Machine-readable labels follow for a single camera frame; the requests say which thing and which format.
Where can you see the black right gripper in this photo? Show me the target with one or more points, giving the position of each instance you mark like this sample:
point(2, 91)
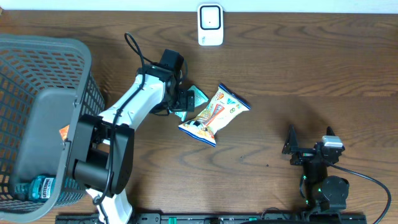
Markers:
point(291, 147)

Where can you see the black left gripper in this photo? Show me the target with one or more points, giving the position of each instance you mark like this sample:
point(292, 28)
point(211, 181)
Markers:
point(185, 99)

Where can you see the light green wet wipes pack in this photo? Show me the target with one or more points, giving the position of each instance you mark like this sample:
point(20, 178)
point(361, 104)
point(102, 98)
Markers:
point(200, 98)

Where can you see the cream snack bag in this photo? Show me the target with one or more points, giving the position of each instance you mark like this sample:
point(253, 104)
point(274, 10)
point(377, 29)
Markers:
point(221, 110)

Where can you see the small orange snack packet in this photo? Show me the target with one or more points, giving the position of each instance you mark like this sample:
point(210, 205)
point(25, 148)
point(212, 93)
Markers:
point(64, 132)

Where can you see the teal Listerine mouthwash bottle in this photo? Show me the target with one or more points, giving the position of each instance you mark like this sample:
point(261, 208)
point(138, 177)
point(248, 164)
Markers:
point(40, 189)

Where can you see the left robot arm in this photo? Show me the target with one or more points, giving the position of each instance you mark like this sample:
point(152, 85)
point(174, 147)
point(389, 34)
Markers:
point(102, 149)

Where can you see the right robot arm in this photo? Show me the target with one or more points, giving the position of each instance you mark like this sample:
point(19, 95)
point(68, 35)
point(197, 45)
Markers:
point(323, 192)

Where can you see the white barcode scanner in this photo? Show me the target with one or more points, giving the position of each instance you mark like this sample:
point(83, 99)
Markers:
point(210, 24)

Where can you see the grey plastic shopping basket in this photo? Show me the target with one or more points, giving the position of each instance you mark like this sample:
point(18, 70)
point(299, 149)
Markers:
point(46, 84)

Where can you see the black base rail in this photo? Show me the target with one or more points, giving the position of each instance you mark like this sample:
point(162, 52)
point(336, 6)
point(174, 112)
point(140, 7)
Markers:
point(155, 218)

